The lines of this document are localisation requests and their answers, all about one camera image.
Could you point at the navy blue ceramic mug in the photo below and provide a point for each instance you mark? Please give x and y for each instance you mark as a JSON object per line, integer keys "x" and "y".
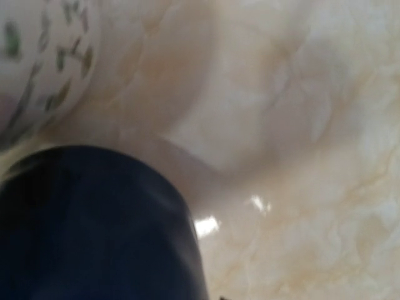
{"x": 82, "y": 222}

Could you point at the white floral print mug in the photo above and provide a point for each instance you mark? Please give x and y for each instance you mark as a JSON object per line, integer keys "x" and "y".
{"x": 49, "y": 50}

